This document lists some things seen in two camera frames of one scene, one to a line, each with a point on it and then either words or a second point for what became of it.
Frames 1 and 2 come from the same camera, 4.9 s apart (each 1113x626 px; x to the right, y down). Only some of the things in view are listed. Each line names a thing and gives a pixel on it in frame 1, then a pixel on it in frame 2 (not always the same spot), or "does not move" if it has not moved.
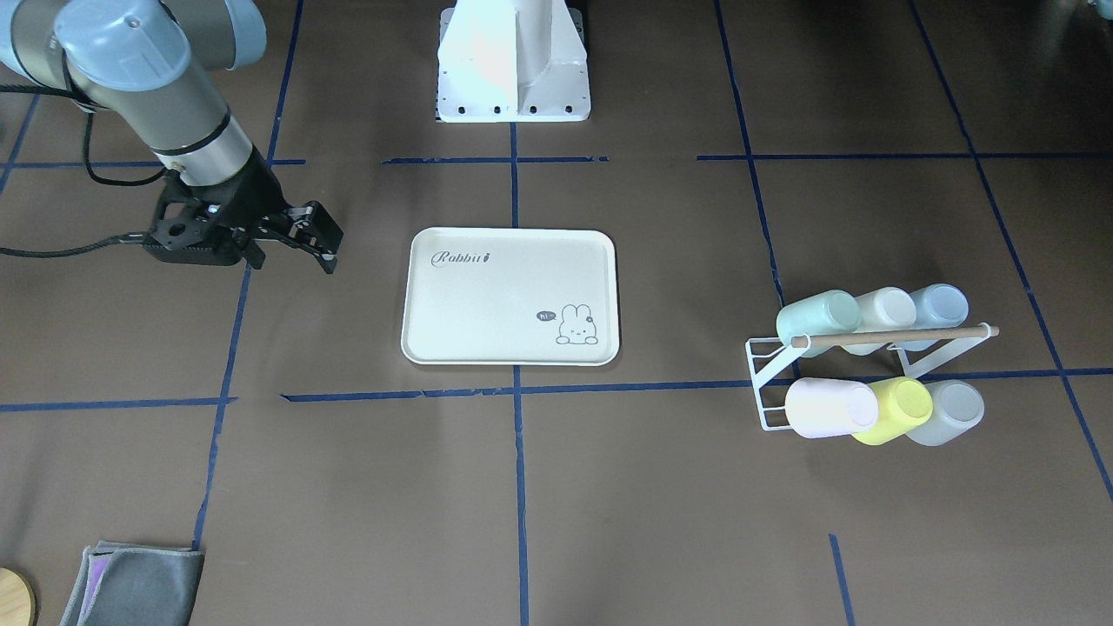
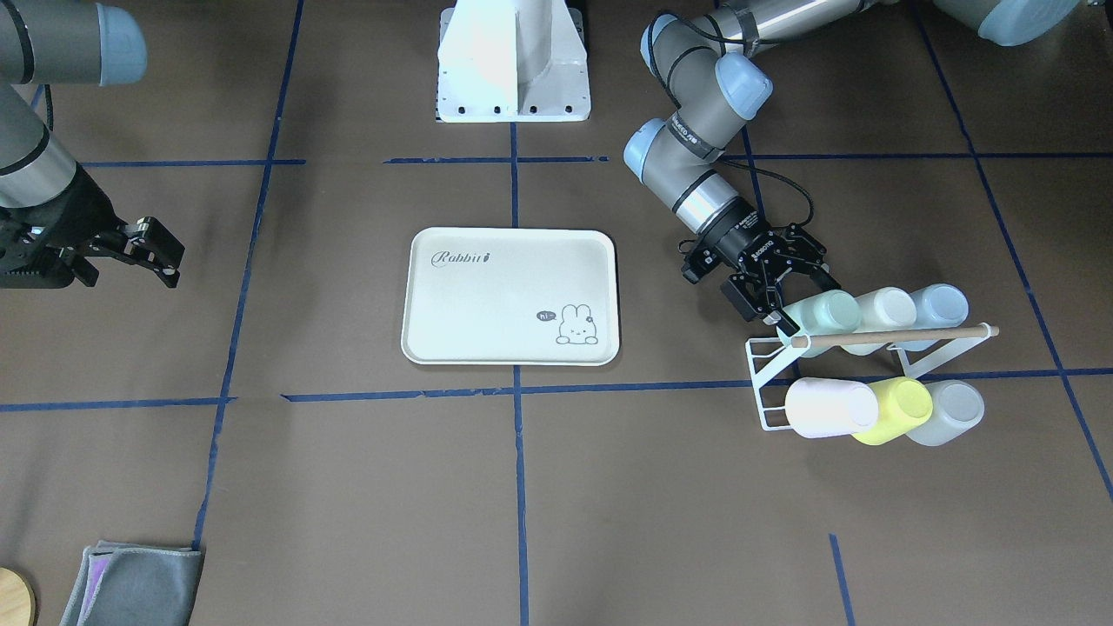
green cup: (836, 311) does not move
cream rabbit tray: (518, 296) does not move
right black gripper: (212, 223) to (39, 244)
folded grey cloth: (131, 584) does not move
